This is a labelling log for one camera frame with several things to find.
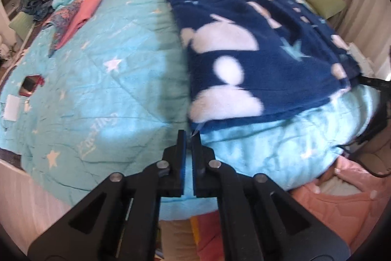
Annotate folded pink cloth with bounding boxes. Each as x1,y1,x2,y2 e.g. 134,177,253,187
55,0,103,50

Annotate white power strip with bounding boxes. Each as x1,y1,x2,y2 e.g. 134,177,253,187
348,42,375,78

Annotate red smartphone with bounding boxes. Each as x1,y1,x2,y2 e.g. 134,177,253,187
19,75,44,97

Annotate white card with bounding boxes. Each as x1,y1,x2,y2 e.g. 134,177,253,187
3,95,21,122

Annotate folded floral cloth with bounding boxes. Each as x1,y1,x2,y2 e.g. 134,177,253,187
43,0,84,58

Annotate navy fleece star pajama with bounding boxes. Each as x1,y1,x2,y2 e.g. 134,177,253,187
167,0,361,132

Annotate blue clothes pile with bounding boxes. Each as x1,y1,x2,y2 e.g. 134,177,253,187
17,0,54,22

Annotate light blue star quilt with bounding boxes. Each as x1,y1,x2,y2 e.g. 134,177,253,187
1,0,380,205

